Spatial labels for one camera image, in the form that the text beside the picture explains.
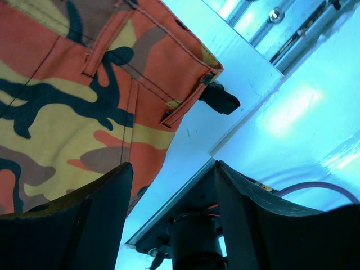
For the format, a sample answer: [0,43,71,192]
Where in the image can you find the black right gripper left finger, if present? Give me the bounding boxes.
[1,163,133,269]

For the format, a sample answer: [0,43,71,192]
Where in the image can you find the orange camouflage trousers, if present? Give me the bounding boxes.
[1,1,240,214]

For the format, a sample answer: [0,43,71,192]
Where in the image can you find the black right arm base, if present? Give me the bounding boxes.
[125,161,276,270]

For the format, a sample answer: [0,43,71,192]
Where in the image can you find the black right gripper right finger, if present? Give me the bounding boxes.
[214,161,359,269]

